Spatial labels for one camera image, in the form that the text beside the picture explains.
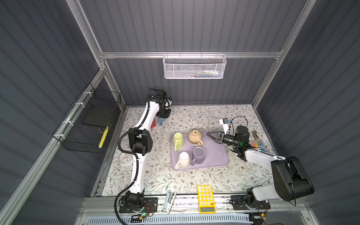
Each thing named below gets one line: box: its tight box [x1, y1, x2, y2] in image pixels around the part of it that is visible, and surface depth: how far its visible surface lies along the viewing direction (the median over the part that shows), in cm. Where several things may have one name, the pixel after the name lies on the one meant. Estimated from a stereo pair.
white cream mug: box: [174, 151, 190, 170], surface depth 84 cm
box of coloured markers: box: [248, 138, 267, 152], surface depth 98 cm
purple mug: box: [190, 146, 206, 166], surface depth 86 cm
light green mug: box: [172, 132, 184, 152], surface depth 91 cm
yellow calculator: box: [196, 185, 217, 214], surface depth 76 cm
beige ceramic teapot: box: [188, 128, 204, 147], surface depth 95 cm
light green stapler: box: [161, 189, 177, 214], surface depth 75 cm
